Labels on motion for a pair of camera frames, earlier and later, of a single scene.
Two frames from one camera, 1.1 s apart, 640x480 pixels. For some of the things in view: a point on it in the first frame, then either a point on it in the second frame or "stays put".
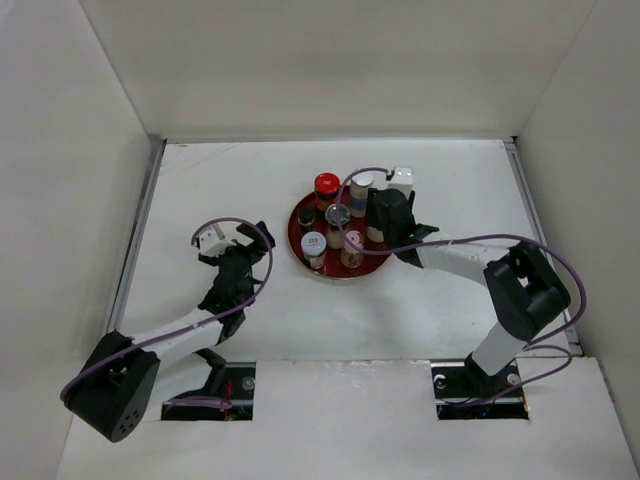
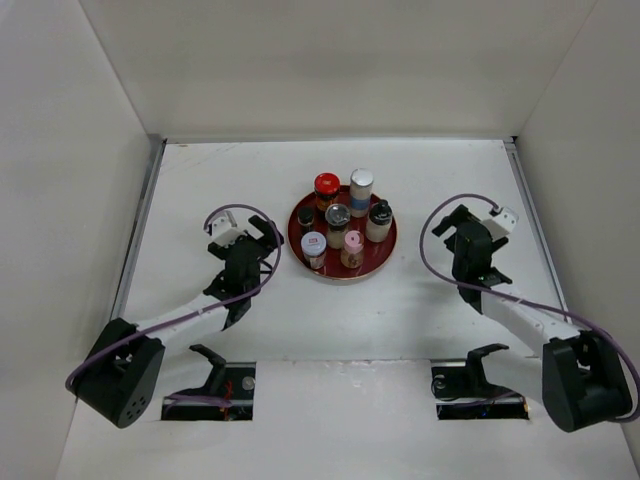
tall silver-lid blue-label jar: x=358 y=194 stays put
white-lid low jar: x=314 y=247 stays put
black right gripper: x=372 y=218 → x=461 y=214
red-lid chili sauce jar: x=326 y=187 stays put
